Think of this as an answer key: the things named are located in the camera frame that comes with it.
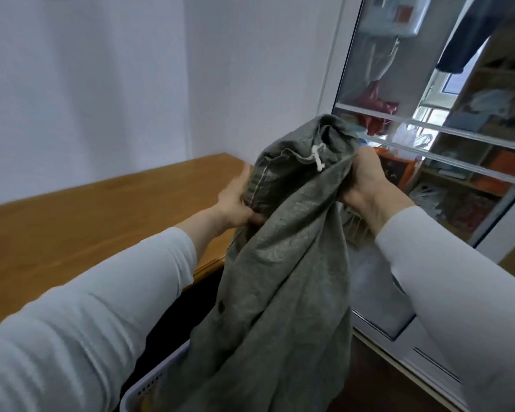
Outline white plastic bag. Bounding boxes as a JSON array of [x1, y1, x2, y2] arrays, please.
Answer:
[[393, 123, 434, 160]]

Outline person's right forearm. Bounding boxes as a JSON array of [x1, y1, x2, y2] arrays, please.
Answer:
[[363, 204, 515, 412]]

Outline wooden storage shelf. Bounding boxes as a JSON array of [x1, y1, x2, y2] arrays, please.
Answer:
[[408, 0, 515, 241]]

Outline white plastic laundry basket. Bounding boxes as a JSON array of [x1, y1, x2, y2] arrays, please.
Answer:
[[119, 339, 192, 412]]

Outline grey drawstring trousers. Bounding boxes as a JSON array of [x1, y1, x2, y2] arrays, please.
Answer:
[[154, 113, 362, 412]]

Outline orange storage box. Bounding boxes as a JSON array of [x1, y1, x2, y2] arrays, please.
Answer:
[[472, 149, 515, 196]]

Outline red plastic bag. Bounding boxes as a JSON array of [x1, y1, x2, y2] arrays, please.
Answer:
[[351, 80, 400, 136]]

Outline orange paper bag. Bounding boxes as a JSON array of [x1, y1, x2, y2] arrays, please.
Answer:
[[375, 148, 422, 190]]

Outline dark blue hanging garment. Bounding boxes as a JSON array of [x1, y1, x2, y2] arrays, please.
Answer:
[[435, 0, 512, 74]]

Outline person's left hand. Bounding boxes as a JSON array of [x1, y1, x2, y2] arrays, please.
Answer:
[[217, 163, 268, 230]]

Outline person's right hand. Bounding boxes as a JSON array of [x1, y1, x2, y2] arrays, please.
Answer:
[[337, 146, 415, 235]]

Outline white framed glass door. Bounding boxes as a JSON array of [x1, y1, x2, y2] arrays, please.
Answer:
[[315, 0, 515, 412]]

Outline white water heater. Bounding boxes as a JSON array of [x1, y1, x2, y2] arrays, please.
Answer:
[[360, 0, 434, 40]]

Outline person's left forearm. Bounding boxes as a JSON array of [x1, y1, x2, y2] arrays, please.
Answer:
[[0, 204, 240, 412]]

